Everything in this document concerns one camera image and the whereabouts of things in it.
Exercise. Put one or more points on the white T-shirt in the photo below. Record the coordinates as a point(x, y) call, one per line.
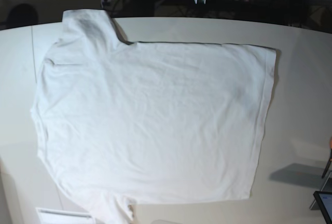
point(149, 123)

